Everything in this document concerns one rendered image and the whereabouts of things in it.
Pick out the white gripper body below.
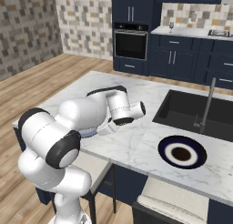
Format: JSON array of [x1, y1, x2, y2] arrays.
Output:
[[96, 120, 121, 137]]

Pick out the blue rimmed plate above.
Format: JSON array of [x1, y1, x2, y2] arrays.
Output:
[[157, 135, 208, 170], [79, 127, 98, 140]]

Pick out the white cushioned black stool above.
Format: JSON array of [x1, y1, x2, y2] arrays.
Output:
[[70, 150, 118, 224], [131, 176, 211, 224]]

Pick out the dark blue island cabinet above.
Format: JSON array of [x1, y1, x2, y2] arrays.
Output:
[[13, 127, 233, 224]]

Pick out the black sink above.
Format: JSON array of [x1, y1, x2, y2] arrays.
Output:
[[151, 88, 233, 143]]

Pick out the black built-in oven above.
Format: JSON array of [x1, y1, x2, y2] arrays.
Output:
[[113, 22, 150, 62]]

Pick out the grey tap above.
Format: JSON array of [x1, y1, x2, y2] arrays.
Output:
[[193, 76, 218, 135]]

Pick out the dark blue base cupboards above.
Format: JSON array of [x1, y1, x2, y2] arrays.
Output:
[[148, 33, 233, 91]]

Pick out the dark blue tall cupboard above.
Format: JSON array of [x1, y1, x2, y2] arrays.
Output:
[[110, 0, 162, 77]]

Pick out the black hob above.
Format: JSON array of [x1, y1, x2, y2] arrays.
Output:
[[207, 28, 233, 39]]

